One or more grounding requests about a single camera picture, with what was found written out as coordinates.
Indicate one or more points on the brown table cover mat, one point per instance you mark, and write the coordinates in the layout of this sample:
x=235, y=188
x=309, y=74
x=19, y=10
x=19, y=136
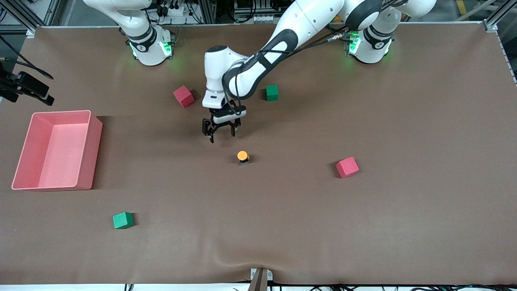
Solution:
x=258, y=210

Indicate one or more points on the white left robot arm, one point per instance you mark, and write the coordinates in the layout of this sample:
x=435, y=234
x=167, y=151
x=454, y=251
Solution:
x=307, y=20

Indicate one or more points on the yellow capped push button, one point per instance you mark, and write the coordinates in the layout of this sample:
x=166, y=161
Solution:
x=242, y=157

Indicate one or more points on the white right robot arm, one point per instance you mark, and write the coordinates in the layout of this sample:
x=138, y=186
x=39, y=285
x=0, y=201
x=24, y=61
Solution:
x=147, y=44

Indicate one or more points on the aluminium frame strut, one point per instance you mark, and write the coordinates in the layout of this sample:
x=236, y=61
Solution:
x=30, y=32
x=490, y=27

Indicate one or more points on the white power strip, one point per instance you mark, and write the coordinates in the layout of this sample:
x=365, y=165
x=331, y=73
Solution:
x=175, y=10

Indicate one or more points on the green foam cube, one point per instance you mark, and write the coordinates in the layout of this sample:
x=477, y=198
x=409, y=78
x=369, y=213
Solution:
x=272, y=93
x=122, y=220

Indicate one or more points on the white terminal strip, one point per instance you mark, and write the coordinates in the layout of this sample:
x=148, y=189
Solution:
x=266, y=18

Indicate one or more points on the grey table edge clamp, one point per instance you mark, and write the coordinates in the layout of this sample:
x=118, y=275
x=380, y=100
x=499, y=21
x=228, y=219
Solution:
x=261, y=277

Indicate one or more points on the pink plastic tray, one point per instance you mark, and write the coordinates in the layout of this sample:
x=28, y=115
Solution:
x=60, y=153

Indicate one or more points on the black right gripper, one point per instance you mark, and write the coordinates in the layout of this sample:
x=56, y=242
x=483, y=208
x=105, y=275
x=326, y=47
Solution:
x=16, y=85

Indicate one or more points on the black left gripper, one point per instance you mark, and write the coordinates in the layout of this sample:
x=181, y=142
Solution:
x=221, y=125

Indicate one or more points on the pink foam cube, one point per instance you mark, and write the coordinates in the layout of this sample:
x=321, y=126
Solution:
x=183, y=96
x=347, y=167

